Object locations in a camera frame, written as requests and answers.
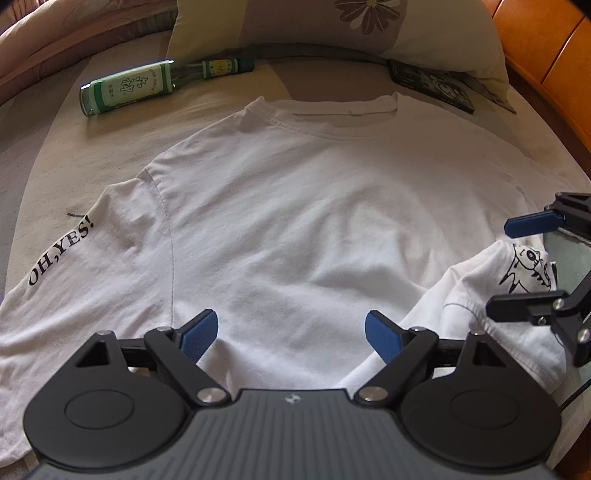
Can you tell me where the white printed t-shirt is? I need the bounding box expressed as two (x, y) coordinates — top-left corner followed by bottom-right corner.
(1, 94), (586, 465)

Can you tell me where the orange wooden headboard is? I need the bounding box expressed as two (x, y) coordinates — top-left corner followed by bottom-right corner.
(485, 1), (590, 174)

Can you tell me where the floral patchwork pillow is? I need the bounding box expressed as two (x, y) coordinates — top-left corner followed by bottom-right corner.
(167, 1), (510, 108)

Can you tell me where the green glass bottle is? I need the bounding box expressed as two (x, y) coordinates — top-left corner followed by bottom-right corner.
(79, 58), (256, 117)

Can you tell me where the pink folded quilt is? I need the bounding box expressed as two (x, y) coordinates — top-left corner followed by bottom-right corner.
(1, 1), (177, 102)

